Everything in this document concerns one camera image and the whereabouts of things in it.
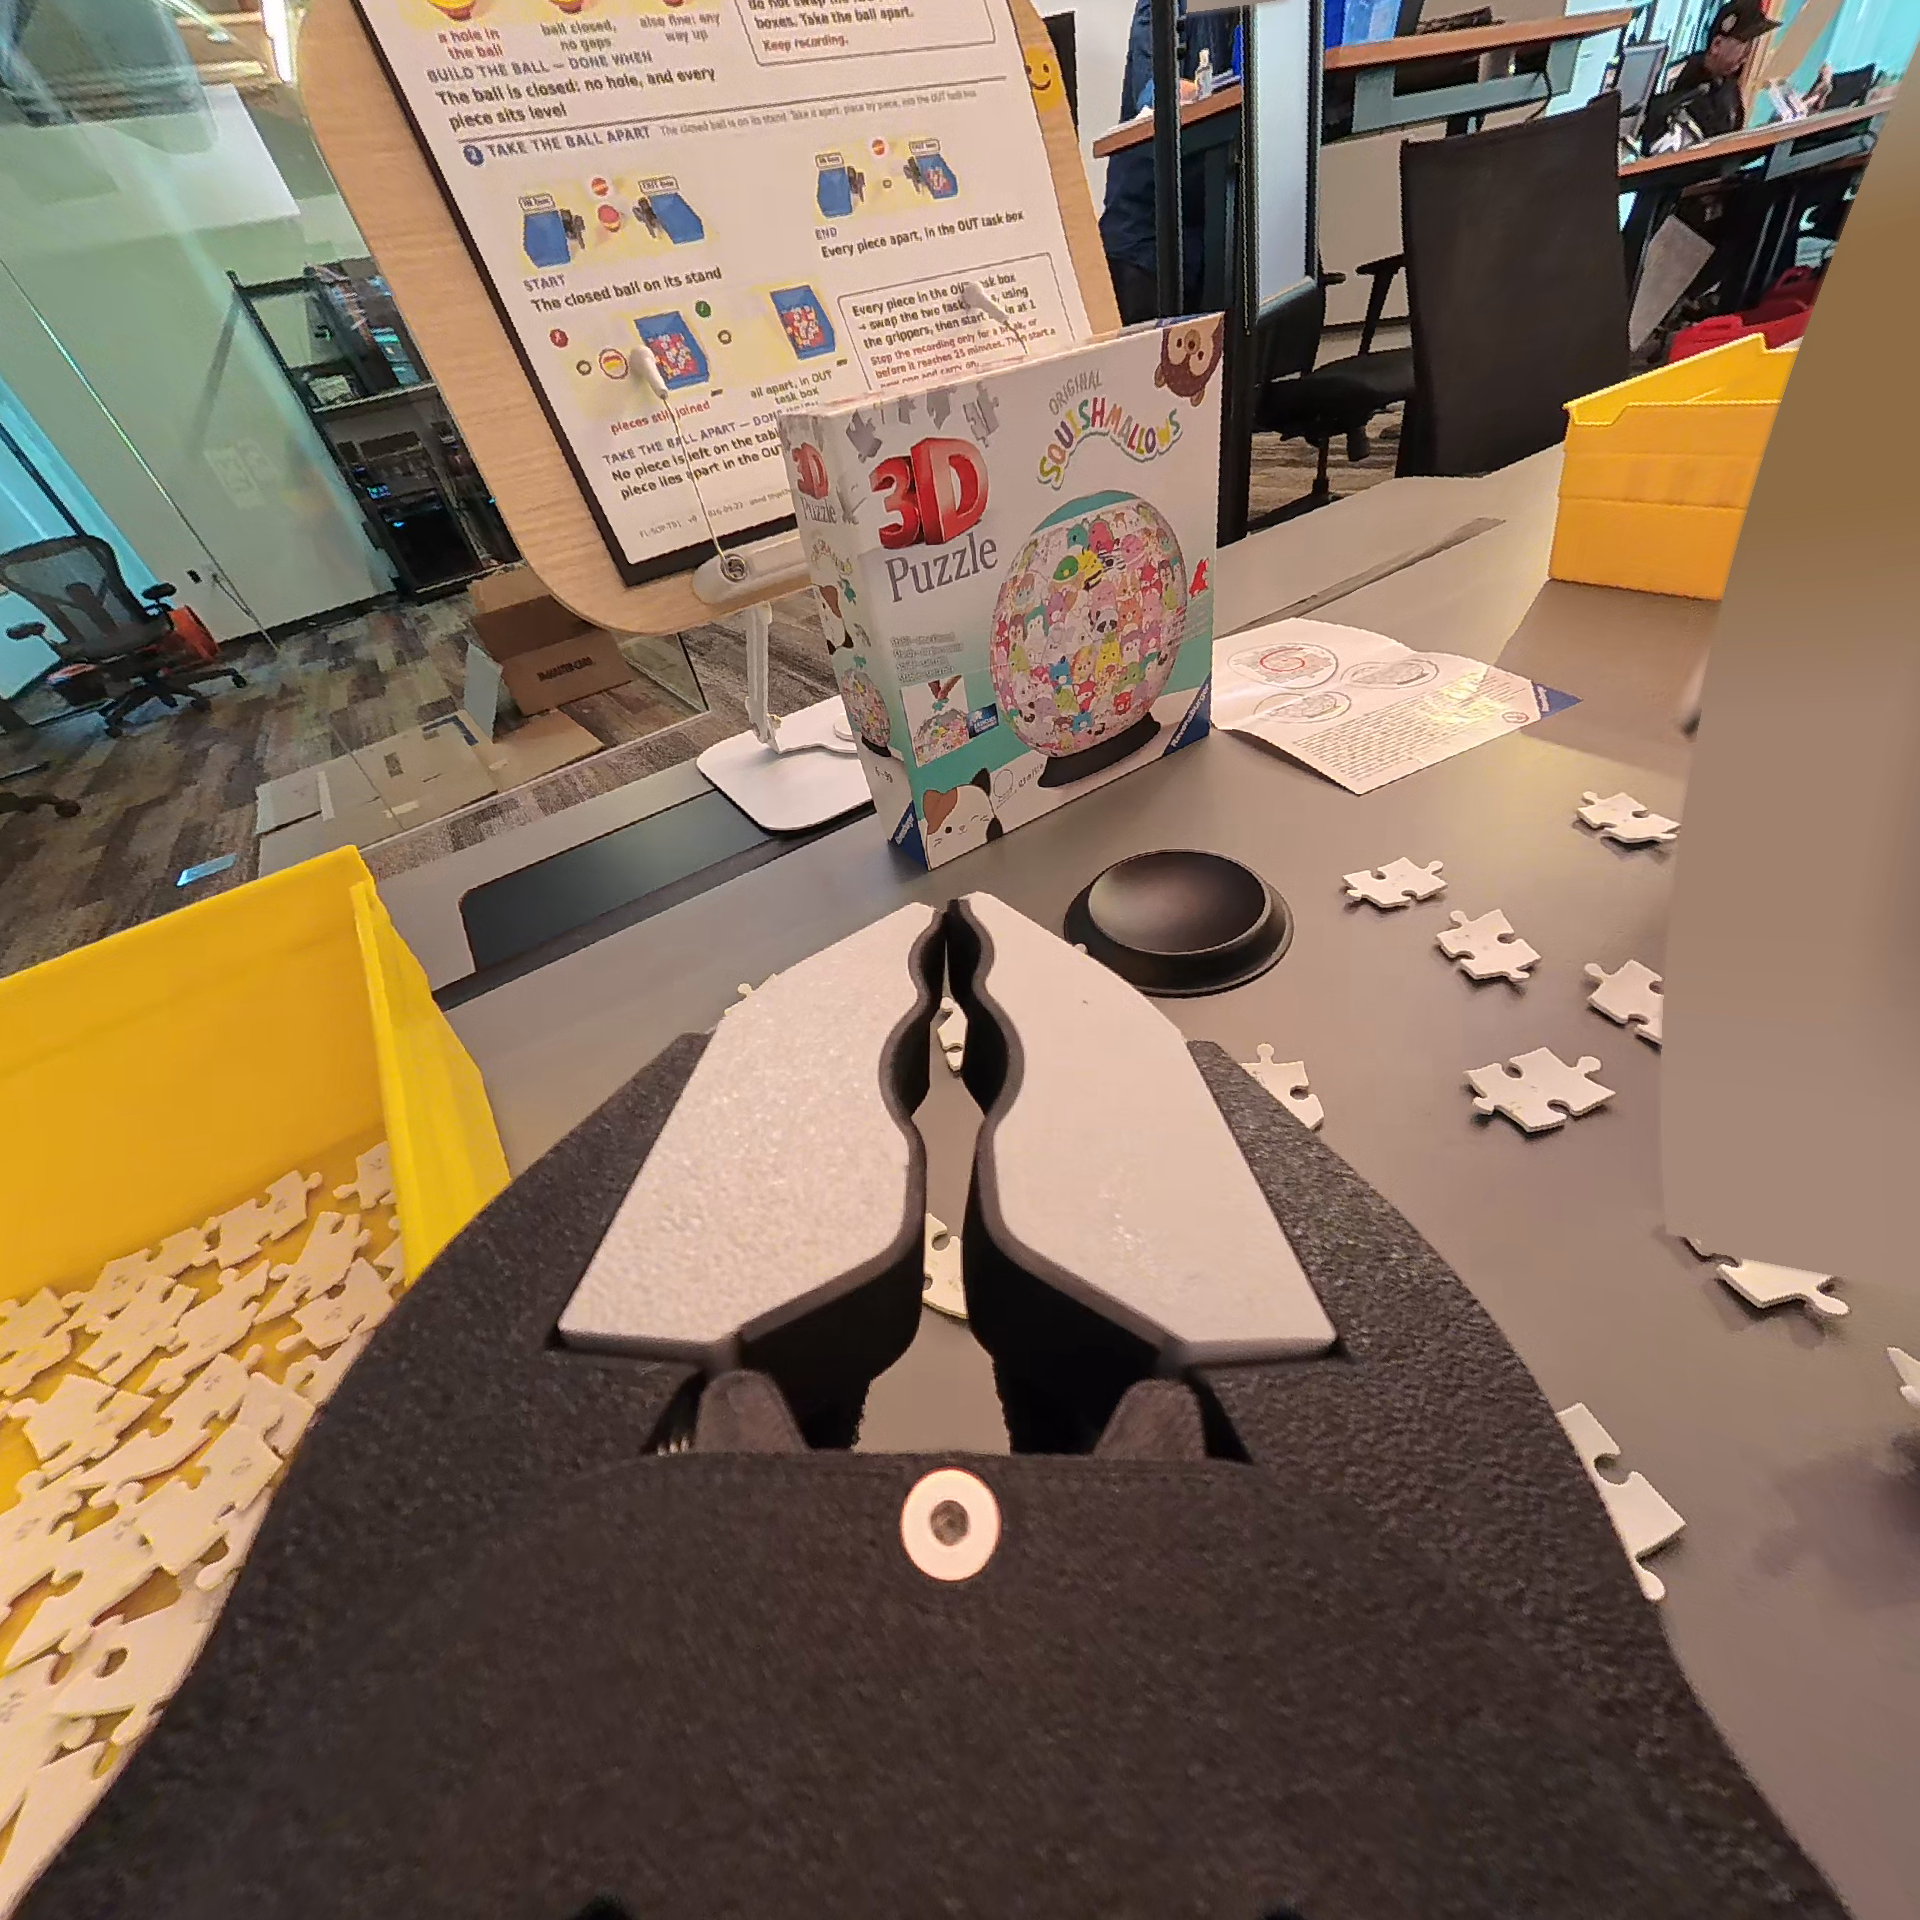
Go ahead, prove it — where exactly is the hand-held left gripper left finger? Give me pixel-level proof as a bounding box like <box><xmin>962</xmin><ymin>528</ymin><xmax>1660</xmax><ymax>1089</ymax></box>
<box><xmin>556</xmin><ymin>901</ymin><xmax>952</xmax><ymax>1453</ymax></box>

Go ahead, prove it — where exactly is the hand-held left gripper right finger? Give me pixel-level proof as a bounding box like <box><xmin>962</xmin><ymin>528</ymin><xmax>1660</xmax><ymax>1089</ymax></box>
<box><xmin>952</xmin><ymin>892</ymin><xmax>1342</xmax><ymax>1453</ymax></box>

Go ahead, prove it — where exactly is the black round ball stand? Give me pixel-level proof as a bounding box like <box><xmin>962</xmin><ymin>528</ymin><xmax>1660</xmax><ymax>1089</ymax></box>
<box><xmin>1062</xmin><ymin>851</ymin><xmax>1296</xmax><ymax>997</ymax></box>

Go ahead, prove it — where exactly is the colourful puzzle ball box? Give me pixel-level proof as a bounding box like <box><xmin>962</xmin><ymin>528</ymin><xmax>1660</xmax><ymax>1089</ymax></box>
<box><xmin>777</xmin><ymin>311</ymin><xmax>1229</xmax><ymax>875</ymax></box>

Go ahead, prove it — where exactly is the pile of white puzzle pieces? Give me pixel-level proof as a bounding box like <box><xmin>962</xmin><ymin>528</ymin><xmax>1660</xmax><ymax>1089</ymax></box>
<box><xmin>0</xmin><ymin>1148</ymin><xmax>414</xmax><ymax>1877</ymax></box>

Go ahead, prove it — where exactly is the white display board stand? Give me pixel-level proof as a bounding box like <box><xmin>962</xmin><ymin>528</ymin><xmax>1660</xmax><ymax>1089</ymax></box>
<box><xmin>690</xmin><ymin>517</ymin><xmax>887</xmax><ymax>836</ymax></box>

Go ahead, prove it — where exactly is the flattened cardboard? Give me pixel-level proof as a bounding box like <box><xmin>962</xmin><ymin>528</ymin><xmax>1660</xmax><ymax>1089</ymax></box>
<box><xmin>250</xmin><ymin>704</ymin><xmax>607</xmax><ymax>839</ymax></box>

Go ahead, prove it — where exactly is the white instruction leaflet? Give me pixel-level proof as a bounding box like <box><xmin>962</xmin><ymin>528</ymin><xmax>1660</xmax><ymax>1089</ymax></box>
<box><xmin>1207</xmin><ymin>617</ymin><xmax>1583</xmax><ymax>797</ymax></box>

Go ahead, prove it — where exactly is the cardboard box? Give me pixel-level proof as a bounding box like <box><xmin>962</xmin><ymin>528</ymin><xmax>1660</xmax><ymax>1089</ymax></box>
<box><xmin>468</xmin><ymin>573</ymin><xmax>636</xmax><ymax>719</ymax></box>

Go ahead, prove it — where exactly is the yellow plastic bin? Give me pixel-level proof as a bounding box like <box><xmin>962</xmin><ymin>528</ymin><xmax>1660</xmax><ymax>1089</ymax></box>
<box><xmin>0</xmin><ymin>844</ymin><xmax>512</xmax><ymax>1877</ymax></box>
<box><xmin>1548</xmin><ymin>334</ymin><xmax>1800</xmax><ymax>605</ymax></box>

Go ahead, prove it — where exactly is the black shelving rack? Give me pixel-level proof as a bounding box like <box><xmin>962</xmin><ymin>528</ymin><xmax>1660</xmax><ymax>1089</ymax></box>
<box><xmin>228</xmin><ymin>257</ymin><xmax>460</xmax><ymax>605</ymax></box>

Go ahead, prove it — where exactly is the black mesh office chair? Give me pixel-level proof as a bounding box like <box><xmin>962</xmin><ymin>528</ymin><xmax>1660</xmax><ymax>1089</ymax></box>
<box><xmin>0</xmin><ymin>533</ymin><xmax>254</xmax><ymax>741</ymax></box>

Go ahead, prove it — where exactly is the instruction poster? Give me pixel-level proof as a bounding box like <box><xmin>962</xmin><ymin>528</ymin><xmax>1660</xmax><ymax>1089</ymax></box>
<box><xmin>352</xmin><ymin>0</ymin><xmax>1103</xmax><ymax>589</ymax></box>

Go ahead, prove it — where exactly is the black high-back office chair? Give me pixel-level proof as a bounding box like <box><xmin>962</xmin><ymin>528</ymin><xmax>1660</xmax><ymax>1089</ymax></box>
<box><xmin>1256</xmin><ymin>93</ymin><xmax>1634</xmax><ymax>504</ymax></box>

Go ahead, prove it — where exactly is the wooden display board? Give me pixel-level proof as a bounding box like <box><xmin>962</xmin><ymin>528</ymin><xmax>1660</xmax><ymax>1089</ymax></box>
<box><xmin>295</xmin><ymin>0</ymin><xmax>1124</xmax><ymax>640</ymax></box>

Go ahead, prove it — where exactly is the black framed partition panel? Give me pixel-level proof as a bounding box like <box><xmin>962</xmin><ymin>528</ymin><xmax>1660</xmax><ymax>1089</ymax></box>
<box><xmin>1148</xmin><ymin>0</ymin><xmax>1345</xmax><ymax>544</ymax></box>

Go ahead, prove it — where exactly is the wooden office desk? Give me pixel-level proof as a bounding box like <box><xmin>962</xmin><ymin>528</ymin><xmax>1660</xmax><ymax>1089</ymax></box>
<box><xmin>1093</xmin><ymin>6</ymin><xmax>1641</xmax><ymax>160</ymax></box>
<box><xmin>1615</xmin><ymin>96</ymin><xmax>1894</xmax><ymax>225</ymax></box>

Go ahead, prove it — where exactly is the black desk cable flap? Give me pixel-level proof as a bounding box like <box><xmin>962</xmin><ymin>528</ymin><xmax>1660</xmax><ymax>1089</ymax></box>
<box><xmin>461</xmin><ymin>808</ymin><xmax>889</xmax><ymax>969</ymax></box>

